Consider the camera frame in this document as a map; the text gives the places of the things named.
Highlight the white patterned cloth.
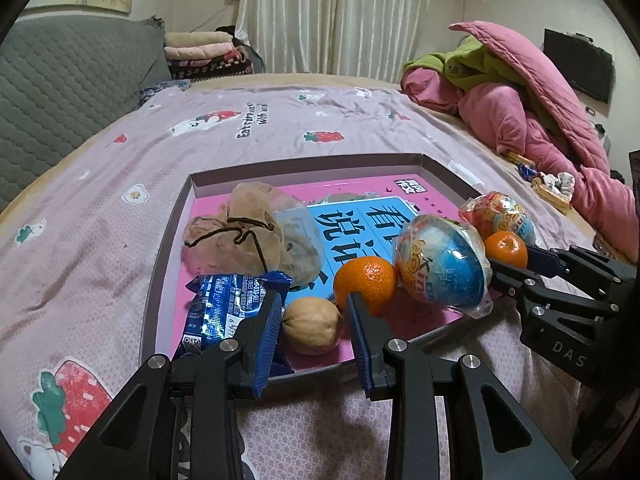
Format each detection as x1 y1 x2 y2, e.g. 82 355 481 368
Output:
542 172 578 196

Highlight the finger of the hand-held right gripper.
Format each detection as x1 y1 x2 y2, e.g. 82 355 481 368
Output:
486 257 613 322
524 245 640 287

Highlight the grey quilted cover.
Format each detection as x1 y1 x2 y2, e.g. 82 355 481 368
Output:
0 17 173 211

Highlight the large toy egg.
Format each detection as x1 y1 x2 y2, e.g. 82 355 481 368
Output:
392 214 496 320

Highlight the yellow snack packet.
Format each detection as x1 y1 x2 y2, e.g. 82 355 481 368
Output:
532 177 571 211

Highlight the shallow grey cardboard box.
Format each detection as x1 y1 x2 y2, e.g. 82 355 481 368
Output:
139 152 488 381

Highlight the black television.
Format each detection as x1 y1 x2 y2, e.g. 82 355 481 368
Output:
542 29 615 105

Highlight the walnut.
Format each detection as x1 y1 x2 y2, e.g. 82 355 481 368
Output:
282 297 343 356

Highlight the blue snack packet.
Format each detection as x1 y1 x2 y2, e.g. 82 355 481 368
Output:
179 271 296 376

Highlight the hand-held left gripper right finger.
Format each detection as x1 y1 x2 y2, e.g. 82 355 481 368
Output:
346 291 576 480

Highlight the orange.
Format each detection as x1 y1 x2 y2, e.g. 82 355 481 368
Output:
333 256 399 318
484 231 529 270

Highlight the green blanket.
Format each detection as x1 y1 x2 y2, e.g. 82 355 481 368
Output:
402 42 531 91

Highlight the small toy egg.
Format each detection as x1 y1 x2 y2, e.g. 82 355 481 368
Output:
459 191 536 241

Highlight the pink book with blue label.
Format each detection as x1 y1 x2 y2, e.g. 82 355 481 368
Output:
172 175 476 361

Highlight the pink quilt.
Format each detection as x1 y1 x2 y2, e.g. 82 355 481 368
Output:
401 21 636 261

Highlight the beige mesh drawstring pouch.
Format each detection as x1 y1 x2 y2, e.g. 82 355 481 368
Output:
182 181 326 291

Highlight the stack of folded blankets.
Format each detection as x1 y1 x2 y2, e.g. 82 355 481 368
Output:
164 31 256 81

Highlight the dark blue cloth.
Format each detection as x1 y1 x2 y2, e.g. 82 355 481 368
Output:
139 79 192 107

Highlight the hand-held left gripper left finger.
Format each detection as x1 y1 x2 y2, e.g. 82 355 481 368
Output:
55 287 285 480

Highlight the white curtain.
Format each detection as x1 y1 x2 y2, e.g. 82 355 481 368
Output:
235 0 436 83

